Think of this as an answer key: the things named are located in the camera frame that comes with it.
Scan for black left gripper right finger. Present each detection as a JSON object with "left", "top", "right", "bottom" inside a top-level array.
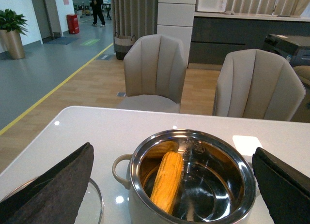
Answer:
[{"left": 252, "top": 148, "right": 310, "bottom": 224}]

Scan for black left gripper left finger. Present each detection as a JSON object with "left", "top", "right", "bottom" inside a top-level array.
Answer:
[{"left": 0, "top": 143, "right": 94, "bottom": 224}]

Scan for glass pot lid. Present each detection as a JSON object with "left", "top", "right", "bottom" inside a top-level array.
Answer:
[{"left": 0, "top": 177, "right": 104, "bottom": 224}]

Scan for yellow corn cob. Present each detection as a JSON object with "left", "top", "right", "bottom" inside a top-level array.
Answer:
[{"left": 150, "top": 151, "right": 183, "bottom": 213}]

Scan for white electric cooking pot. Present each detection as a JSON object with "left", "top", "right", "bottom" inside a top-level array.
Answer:
[{"left": 113, "top": 129, "right": 257, "bottom": 224}]

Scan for gold plant pot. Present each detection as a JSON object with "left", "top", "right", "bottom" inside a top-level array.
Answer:
[{"left": 0, "top": 30, "right": 25, "bottom": 60}]

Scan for beige chair right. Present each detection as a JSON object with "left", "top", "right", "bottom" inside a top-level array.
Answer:
[{"left": 212, "top": 49, "right": 306, "bottom": 121}]

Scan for beige chair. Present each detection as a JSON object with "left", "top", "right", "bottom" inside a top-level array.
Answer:
[
  {"left": 117, "top": 34, "right": 187, "bottom": 113},
  {"left": 212, "top": 49, "right": 306, "bottom": 121}
]

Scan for black appliance machine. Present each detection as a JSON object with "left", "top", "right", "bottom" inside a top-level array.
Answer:
[{"left": 262, "top": 34, "right": 310, "bottom": 67}]

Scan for blue door mat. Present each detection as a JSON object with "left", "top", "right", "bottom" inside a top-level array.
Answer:
[{"left": 46, "top": 37, "right": 79, "bottom": 45}]

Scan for beige chair left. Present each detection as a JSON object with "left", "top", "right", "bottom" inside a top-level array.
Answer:
[{"left": 117, "top": 34, "right": 187, "bottom": 113}]

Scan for woven storage basket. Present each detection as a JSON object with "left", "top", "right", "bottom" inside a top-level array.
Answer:
[{"left": 114, "top": 32, "right": 136, "bottom": 60}]

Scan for red cabinet box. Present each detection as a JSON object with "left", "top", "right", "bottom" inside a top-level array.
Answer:
[{"left": 66, "top": 14, "right": 79, "bottom": 34}]

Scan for dark kitchen counter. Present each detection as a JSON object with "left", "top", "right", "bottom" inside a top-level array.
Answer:
[{"left": 189, "top": 13, "right": 310, "bottom": 64}]

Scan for green potted plant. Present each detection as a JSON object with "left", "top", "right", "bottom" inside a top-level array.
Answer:
[{"left": 0, "top": 9, "right": 28, "bottom": 35}]

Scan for beige curtain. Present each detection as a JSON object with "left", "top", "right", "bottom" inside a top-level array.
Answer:
[{"left": 111, "top": 0, "right": 158, "bottom": 38}]

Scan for person in black clothes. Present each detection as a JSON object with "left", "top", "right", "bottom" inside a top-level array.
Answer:
[{"left": 90, "top": 0, "right": 105, "bottom": 27}]

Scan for white microwave oven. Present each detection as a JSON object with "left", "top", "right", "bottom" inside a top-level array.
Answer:
[{"left": 196, "top": 0, "right": 227, "bottom": 13}]

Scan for white pillar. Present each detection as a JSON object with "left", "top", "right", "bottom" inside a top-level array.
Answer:
[{"left": 157, "top": 0, "right": 196, "bottom": 62}]

